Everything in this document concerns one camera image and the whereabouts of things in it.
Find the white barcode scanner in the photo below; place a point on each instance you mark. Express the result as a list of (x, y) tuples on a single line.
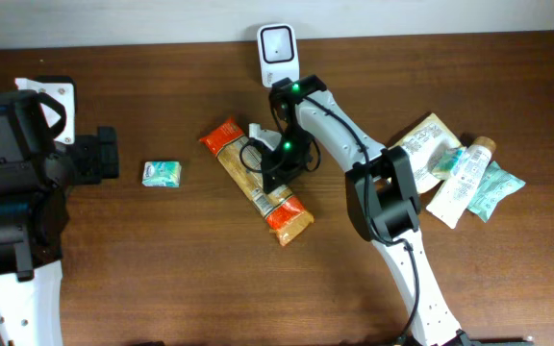
[(278, 54)]

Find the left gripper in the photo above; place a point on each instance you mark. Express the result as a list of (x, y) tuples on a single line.
[(102, 153)]

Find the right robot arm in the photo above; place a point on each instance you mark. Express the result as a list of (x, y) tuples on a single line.
[(382, 202)]

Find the orange spaghetti packet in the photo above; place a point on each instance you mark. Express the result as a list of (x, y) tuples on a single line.
[(283, 212)]

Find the white label packet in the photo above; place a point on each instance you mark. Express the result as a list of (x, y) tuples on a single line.
[(455, 193)]

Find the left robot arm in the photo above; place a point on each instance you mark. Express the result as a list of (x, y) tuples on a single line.
[(41, 161)]

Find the teal flushable wipes pack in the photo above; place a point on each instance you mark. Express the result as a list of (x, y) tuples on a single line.
[(496, 184)]

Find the small teal tissue pack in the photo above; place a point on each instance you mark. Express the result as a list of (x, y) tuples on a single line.
[(449, 163)]

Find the cream noodle packet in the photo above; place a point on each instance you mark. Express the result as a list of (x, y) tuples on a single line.
[(425, 144)]

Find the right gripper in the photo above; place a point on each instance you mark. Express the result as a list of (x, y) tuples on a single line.
[(283, 174)]

